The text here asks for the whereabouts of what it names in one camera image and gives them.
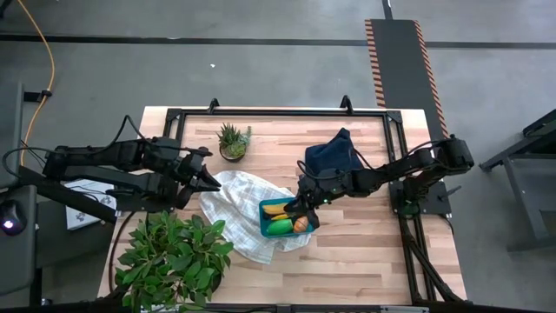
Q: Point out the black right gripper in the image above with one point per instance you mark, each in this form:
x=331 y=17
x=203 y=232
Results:
x=321 y=187

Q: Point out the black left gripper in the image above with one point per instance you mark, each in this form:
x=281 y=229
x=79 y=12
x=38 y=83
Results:
x=187 y=169

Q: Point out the orange toy fruit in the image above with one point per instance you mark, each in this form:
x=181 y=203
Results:
x=300 y=224

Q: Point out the green toy mango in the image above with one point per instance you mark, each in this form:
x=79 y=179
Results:
x=279 y=227

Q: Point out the yellow toy banana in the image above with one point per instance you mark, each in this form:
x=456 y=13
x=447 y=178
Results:
x=274 y=208

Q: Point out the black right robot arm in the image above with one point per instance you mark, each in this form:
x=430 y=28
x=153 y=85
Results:
x=391 y=169

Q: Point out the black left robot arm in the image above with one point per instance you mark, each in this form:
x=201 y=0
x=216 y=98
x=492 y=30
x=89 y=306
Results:
x=108 y=154

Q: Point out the teal plastic tupperware container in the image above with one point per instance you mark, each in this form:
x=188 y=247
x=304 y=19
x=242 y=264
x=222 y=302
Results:
x=262 y=224

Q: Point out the white checked kitchen towel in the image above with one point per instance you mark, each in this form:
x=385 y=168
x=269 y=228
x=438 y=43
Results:
x=234 y=204

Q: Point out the succulent in black pot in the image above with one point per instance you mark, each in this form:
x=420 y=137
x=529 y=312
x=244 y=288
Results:
x=233 y=145

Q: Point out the navy blue cloth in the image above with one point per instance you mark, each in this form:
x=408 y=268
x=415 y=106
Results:
x=332 y=154

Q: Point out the leafy green potted plant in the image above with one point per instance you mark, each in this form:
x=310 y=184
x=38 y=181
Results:
x=174 y=261

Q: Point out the white paper sheet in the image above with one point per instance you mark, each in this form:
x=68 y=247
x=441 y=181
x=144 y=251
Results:
x=82 y=213

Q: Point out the grey side desk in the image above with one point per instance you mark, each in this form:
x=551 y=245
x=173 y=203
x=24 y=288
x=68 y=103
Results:
x=17 y=261

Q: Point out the black metal stand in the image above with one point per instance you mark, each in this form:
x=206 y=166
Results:
x=525 y=195

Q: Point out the black aluminium table frame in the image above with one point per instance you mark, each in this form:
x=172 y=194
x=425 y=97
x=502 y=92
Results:
x=282 y=112

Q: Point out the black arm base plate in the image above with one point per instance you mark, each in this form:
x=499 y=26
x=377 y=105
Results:
x=428 y=204

